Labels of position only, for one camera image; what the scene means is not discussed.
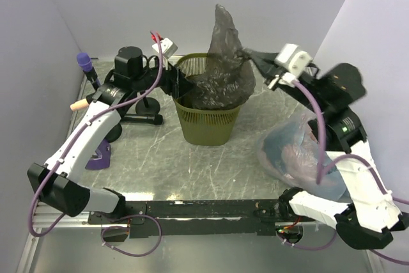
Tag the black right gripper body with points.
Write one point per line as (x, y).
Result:
(275, 81)

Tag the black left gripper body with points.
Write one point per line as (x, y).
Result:
(170, 86)

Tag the grey translucent trash bag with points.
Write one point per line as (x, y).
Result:
(223, 77)

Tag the translucent bag with clothes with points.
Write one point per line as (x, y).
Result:
(289, 152)

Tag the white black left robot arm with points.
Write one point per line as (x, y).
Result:
(56, 181)

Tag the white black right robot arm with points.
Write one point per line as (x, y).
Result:
(369, 220)

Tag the olive green mesh trash bin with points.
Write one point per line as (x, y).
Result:
(203, 127)

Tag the purple microphone on stand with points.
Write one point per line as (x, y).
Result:
(85, 63)

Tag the purple box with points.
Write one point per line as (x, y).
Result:
(101, 159)

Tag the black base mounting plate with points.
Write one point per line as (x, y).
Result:
(202, 217)

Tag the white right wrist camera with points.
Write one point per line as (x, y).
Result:
(293, 59)

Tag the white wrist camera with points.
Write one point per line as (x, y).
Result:
(168, 47)
(293, 59)

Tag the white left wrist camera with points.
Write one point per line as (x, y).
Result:
(168, 47)

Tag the aluminium rail frame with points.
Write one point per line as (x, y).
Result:
(75, 246)

